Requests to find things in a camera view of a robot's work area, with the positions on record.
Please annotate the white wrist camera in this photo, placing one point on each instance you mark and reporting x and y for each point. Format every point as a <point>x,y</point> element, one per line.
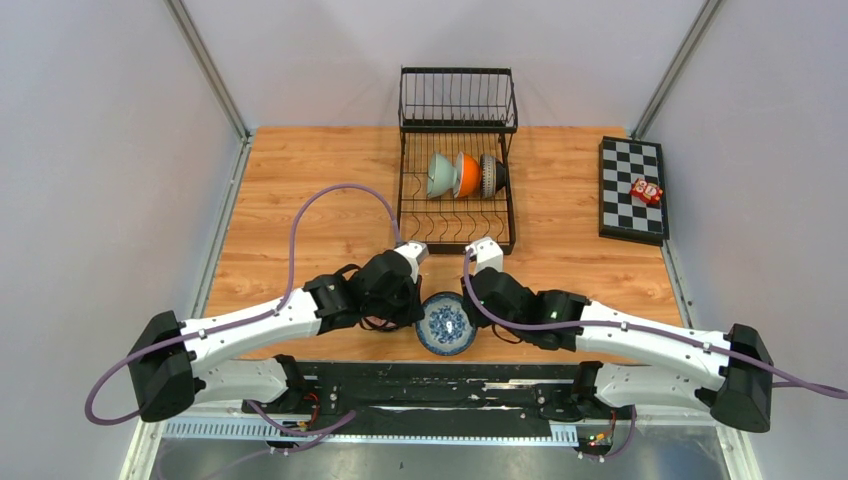
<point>414,251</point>
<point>485,253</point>

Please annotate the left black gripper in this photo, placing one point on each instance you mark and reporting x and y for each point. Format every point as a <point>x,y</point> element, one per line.
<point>414,310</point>

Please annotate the black white checkerboard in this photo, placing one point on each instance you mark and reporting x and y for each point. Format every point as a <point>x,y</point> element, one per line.
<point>632,205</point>

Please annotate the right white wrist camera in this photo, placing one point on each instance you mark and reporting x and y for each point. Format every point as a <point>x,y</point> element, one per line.
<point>485,253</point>

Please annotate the black wire dish rack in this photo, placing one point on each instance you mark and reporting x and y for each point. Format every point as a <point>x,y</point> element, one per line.
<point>456,128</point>

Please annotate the white orange bowl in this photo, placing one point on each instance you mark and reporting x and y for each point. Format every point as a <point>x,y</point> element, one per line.
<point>468,175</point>

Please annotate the pale green bowl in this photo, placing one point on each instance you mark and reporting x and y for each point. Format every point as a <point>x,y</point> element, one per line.
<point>442,176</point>

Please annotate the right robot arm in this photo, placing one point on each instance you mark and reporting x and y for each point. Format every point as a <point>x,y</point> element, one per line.
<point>727,375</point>

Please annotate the small red toy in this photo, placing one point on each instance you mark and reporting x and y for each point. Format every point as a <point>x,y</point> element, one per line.
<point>648,192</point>

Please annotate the black cream patterned bowl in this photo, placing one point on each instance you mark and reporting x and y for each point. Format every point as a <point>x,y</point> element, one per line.
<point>493,176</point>

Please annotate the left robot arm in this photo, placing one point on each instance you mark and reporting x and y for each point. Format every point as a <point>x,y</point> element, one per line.
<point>178,363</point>

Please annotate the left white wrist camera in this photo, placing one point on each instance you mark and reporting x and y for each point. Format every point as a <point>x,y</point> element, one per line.
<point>414,251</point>

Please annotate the blue floral bowl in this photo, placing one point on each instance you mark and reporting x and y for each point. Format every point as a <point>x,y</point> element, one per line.
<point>445,328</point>

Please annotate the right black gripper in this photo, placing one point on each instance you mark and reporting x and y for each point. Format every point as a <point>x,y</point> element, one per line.
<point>477,317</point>

